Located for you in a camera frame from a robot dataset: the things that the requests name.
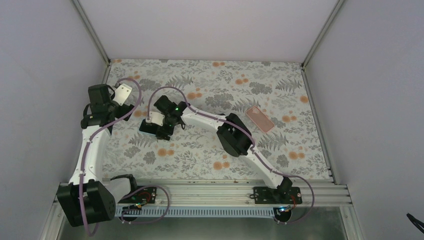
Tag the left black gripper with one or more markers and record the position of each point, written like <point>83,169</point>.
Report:
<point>125,110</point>

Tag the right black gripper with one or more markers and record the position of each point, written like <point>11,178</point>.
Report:
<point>162,135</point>

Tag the phone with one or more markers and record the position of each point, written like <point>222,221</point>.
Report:
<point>148,128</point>

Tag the pink phone case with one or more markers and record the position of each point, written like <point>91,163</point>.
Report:
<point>260,119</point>

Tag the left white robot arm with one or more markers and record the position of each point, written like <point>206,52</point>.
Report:
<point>86,199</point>

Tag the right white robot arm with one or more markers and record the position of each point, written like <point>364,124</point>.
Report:
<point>234,136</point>

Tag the floral patterned table mat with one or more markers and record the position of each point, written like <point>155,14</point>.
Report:
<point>219,87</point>

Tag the black object at edge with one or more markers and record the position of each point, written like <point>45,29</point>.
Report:
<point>416,222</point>

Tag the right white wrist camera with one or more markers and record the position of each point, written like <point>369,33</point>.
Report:
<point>155,118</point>

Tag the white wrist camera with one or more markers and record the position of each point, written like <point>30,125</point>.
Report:
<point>155,118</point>
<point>121,93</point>

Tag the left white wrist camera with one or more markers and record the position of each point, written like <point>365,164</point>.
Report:
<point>121,93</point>

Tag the aluminium mounting rail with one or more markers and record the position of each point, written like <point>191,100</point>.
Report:
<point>236,193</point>

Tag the left aluminium corner post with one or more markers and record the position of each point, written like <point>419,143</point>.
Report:
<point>91,31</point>

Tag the aluminium corner post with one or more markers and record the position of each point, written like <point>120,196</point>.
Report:
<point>91,31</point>
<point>328,22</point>

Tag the slotted grey cable duct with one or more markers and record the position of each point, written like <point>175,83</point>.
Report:
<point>197,212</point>

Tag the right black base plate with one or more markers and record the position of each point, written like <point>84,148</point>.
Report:
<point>264,195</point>

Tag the right aluminium corner post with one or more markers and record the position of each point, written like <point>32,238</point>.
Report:
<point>328,22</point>

